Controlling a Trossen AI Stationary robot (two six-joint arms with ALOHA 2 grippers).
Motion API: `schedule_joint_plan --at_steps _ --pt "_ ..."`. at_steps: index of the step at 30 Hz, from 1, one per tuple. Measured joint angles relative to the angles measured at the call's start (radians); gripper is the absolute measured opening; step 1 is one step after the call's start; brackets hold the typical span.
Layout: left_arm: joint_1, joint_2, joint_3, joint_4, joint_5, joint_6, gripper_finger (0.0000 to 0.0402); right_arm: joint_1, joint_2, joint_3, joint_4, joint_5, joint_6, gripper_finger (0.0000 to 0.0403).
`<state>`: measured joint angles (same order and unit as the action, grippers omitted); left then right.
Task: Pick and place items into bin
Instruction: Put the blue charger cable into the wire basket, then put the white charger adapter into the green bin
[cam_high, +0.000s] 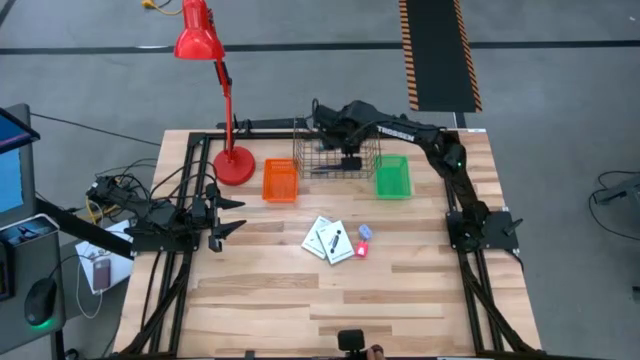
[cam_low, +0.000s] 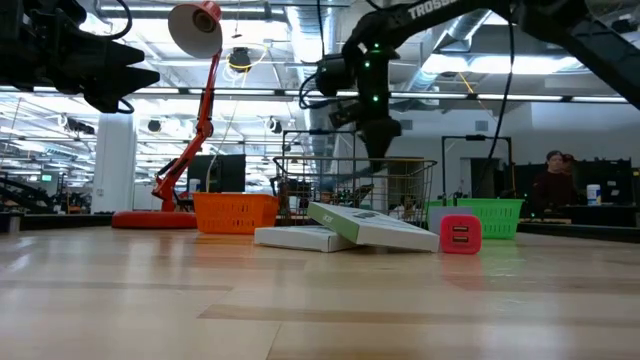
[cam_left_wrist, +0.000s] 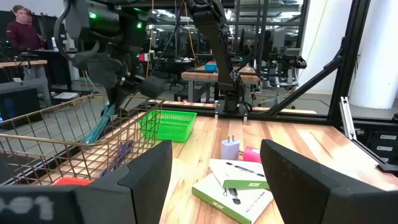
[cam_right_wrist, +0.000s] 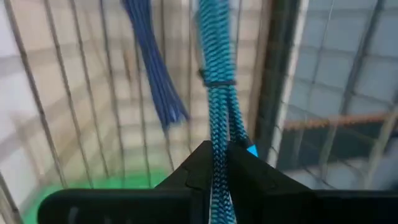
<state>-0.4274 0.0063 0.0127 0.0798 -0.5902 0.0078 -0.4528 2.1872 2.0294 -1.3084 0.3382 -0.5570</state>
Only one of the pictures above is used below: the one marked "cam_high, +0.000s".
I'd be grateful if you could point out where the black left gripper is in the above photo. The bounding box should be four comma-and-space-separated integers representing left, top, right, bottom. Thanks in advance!
187, 182, 248, 240

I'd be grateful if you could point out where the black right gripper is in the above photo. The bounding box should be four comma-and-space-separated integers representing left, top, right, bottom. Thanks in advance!
309, 103, 362, 176

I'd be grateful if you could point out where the white box with green side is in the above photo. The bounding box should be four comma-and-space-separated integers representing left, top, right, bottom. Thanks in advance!
316, 219, 356, 265

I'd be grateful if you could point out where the red desk lamp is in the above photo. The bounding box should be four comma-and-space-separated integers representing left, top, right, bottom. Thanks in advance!
173, 0, 257, 187

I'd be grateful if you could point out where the orange plastic basket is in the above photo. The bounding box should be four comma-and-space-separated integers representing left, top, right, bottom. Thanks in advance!
261, 157, 300, 204

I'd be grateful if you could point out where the green plastic basket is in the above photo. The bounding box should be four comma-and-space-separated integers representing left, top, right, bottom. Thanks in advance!
374, 154, 414, 200

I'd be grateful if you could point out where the black bar behind table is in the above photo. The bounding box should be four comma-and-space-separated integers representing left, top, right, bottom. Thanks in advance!
215, 117, 309, 130

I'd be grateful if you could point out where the maroon phone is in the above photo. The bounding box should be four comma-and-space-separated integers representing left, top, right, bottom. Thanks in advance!
92, 257, 112, 292

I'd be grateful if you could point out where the white paper sheet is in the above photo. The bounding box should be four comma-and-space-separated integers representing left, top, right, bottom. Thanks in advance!
74, 219, 135, 296

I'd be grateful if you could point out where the black diagonal beam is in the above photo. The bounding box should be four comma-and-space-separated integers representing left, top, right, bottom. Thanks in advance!
34, 197, 134, 259

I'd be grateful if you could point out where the black mat with hazard stripes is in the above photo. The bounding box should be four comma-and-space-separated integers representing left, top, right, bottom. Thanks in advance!
398, 0, 484, 113

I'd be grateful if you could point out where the grey computer case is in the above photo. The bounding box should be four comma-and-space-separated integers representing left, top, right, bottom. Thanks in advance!
0, 213, 66, 346

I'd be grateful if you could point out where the black computer mouse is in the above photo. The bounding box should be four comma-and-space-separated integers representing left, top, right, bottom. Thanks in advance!
23, 277, 59, 329

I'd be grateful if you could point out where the monitor with blue screen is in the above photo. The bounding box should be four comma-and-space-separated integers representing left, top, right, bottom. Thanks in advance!
0, 103, 41, 226

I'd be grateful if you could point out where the metal wire basket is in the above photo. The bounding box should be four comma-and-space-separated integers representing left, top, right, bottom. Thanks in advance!
292, 112, 383, 180

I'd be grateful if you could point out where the black aluminium table frame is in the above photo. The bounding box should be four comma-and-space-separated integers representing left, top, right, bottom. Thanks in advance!
119, 128, 539, 357

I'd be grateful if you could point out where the black table-level camera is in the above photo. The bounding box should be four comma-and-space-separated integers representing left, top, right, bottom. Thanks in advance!
337, 328, 366, 359

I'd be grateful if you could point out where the yellow cable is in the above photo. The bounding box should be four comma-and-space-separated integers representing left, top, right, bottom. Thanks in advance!
141, 0, 184, 16

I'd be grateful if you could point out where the black floor device with cable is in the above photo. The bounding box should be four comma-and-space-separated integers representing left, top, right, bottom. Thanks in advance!
587, 169, 640, 241

